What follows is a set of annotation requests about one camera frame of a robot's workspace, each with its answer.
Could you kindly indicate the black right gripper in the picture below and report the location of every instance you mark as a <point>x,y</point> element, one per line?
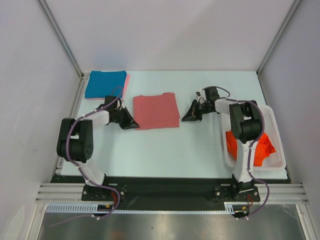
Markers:
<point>198,110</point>

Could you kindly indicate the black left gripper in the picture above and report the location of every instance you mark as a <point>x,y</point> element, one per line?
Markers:
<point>128,119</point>

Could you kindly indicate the salmon pink t shirt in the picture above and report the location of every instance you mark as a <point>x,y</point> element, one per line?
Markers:
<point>156,112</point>

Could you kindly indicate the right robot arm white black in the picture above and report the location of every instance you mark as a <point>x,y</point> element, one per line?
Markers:
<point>247,125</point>

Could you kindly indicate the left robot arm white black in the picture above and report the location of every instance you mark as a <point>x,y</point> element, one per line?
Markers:
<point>75,142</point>

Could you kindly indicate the folded light pink t shirt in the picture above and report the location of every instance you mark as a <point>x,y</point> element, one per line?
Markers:
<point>126,86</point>

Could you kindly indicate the folded blue t shirt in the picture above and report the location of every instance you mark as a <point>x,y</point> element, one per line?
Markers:
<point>105,84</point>

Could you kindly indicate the orange t shirt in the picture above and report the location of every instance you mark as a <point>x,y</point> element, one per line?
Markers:
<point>263,150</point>

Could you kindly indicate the white plastic basket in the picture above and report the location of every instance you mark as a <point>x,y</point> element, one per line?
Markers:
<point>275,161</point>

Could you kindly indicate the white round object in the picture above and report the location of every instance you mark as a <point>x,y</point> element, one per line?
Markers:
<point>14,225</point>

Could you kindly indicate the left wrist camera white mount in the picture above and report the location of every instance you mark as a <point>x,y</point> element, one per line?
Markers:
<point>119,104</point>

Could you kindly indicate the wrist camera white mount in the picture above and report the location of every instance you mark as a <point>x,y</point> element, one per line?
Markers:
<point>199,97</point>
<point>119,104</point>

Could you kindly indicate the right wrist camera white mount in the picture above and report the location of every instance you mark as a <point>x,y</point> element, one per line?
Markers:
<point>199,97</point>

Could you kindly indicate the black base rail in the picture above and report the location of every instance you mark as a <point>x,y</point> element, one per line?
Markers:
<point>149,193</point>

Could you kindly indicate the white cable duct strip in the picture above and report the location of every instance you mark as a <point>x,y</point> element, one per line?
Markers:
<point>96,209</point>

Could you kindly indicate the front aluminium frame rail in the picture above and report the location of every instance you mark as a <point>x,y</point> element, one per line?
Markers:
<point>73,192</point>

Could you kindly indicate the left aluminium frame post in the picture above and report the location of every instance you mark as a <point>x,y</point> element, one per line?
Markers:
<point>53,23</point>

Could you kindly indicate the aluminium frame post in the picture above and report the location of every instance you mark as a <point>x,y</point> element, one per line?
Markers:
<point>279,34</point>
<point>53,23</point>

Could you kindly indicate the right aluminium frame post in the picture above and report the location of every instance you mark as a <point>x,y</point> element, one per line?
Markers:
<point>279,34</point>

